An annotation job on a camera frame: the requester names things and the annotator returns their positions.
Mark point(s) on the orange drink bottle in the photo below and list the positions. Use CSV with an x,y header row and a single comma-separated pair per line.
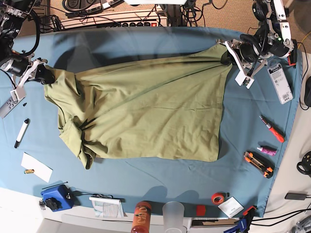
x,y
142,217

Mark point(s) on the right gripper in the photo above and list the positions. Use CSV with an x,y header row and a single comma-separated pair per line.
x,y
13,66

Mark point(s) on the small red block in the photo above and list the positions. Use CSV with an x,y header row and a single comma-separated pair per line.
x,y
200,210

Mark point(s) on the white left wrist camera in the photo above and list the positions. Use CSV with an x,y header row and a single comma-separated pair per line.
x,y
243,80

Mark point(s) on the blue orange bar clamp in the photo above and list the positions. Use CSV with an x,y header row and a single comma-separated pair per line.
x,y
243,224

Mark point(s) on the white power strip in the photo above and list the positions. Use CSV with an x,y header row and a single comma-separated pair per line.
x,y
147,18

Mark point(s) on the small yellow battery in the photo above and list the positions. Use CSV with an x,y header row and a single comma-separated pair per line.
x,y
29,171

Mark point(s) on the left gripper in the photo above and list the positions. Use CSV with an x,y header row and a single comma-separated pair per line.
x,y
248,54

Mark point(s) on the black power adapter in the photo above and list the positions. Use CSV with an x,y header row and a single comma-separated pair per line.
x,y
295,196

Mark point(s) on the purple glue tube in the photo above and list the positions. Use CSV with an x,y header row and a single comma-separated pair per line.
x,y
271,152

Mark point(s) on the orange tape roll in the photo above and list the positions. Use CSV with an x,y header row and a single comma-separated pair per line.
x,y
218,198

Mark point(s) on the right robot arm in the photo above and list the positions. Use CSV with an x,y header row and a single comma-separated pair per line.
x,y
12,26

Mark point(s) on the olive green t-shirt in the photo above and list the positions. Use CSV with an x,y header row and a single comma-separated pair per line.
x,y
170,108

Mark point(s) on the grey remote control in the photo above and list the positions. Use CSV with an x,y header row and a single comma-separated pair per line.
x,y
8,106

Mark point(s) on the black cable tie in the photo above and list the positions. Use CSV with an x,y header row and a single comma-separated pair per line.
x,y
54,185

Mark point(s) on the white paper sheet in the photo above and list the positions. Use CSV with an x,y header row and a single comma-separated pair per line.
x,y
41,170

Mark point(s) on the blue table cloth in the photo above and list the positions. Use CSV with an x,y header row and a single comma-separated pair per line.
x,y
154,179

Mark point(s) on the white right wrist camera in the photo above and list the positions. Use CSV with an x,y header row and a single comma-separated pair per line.
x,y
18,94

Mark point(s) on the white square card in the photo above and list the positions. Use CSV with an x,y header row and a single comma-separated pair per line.
x,y
231,207

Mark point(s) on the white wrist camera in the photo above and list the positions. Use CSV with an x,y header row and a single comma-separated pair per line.
x,y
243,80
18,94

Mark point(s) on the blue box with knob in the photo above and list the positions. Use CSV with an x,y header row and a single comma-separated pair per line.
x,y
58,198

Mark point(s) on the white black marker pen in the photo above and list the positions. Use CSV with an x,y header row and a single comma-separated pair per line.
x,y
21,132

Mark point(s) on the orange black utility knife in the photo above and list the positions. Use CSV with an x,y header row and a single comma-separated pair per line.
x,y
260,164

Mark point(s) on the white paper booklet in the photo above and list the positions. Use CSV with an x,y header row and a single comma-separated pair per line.
x,y
107,208

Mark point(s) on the translucent plastic cup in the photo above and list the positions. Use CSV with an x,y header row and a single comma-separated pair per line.
x,y
173,214

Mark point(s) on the clear plastic bit case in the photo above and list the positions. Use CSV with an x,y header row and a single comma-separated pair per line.
x,y
279,81

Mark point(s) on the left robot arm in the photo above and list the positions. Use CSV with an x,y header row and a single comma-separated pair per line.
x,y
272,38

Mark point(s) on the orange black clamp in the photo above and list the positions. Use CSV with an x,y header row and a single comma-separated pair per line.
x,y
292,58

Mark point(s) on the red handled screwdriver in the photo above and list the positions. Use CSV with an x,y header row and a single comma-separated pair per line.
x,y
277,135

